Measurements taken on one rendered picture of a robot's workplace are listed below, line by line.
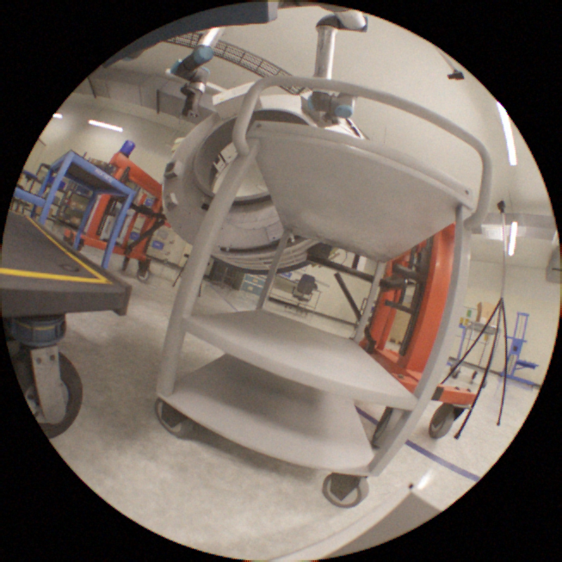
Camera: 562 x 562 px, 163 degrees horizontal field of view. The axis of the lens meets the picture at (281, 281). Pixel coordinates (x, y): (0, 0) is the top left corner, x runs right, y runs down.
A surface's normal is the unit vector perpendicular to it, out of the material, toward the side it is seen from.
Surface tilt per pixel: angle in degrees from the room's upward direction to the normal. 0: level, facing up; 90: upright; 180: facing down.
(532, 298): 90
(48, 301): 90
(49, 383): 90
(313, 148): 180
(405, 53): 180
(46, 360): 90
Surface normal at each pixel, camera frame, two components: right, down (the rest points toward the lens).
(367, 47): -0.33, 0.94
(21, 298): 0.94, 0.33
